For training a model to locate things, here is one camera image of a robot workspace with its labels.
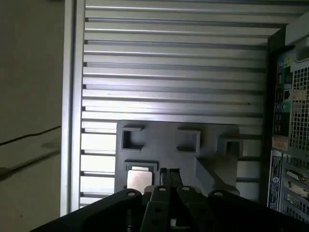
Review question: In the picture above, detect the grey plastic parts rack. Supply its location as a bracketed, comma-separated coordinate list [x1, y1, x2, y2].
[115, 120, 243, 202]

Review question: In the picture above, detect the thin black floor cable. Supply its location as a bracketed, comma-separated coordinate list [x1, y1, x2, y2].
[0, 125, 62, 146]

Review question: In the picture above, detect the aluminium table edge rail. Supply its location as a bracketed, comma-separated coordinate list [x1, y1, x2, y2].
[59, 0, 86, 216]

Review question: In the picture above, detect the black and silver PC case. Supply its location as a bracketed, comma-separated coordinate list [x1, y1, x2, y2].
[265, 11, 309, 225]

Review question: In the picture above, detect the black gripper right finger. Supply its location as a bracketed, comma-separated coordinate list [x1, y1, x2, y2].
[170, 168, 309, 232]

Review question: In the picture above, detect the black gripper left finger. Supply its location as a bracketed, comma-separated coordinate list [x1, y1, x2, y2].
[31, 168, 171, 232]

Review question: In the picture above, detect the silver square CPU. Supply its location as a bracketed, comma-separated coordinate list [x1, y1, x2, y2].
[127, 167, 155, 191]

